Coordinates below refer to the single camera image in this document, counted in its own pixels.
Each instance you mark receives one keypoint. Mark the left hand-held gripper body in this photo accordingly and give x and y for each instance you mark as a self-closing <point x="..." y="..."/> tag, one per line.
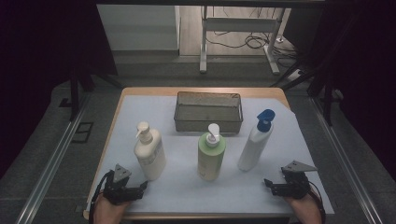
<point x="118" y="189"/>

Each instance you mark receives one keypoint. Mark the person's left hand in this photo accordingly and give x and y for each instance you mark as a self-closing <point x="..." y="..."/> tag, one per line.
<point x="109" y="211"/>

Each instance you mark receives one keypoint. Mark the white metal desk frame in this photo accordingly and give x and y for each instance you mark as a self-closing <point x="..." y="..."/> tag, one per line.
<point x="239" y="24"/>

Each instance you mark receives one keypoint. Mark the cream pump bottle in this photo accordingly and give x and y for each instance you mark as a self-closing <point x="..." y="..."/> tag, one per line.
<point x="151" y="152"/>

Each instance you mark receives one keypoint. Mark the dark curtain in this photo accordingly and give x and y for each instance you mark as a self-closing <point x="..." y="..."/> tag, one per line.
<point x="37" y="62"/>
<point x="370" y="77"/>

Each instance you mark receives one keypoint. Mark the white spray bottle blue trigger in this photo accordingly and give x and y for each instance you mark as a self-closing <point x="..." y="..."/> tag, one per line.
<point x="255" y="146"/>

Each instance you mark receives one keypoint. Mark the green pump bottle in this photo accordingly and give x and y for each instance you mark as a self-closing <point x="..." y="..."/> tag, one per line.
<point x="211" y="158"/>

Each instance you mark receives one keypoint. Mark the person's right hand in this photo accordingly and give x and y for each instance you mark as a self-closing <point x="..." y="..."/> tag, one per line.
<point x="306" y="208"/>

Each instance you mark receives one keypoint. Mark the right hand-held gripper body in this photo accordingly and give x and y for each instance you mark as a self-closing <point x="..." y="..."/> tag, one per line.
<point x="297" y="185"/>

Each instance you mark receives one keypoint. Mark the aluminium rail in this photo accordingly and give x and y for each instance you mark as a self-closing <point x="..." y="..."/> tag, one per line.
<point x="49" y="165"/>
<point x="345" y="161"/>

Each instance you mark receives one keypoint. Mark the black metal stand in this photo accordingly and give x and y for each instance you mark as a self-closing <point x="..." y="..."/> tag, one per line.
<point x="327" y="102"/>
<point x="74" y="93"/>

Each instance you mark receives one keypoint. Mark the white paper sheet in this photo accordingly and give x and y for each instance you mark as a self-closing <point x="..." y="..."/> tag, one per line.
<point x="280" y="146"/>

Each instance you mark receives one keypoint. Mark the white cabinet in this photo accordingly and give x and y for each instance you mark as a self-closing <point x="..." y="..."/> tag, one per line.
<point x="137" y="28"/>

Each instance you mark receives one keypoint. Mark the white power strip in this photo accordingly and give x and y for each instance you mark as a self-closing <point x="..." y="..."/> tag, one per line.
<point x="295" y="75"/>

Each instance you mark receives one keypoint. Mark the metal mesh basket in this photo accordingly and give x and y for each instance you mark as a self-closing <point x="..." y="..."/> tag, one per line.
<point x="208" y="121"/>

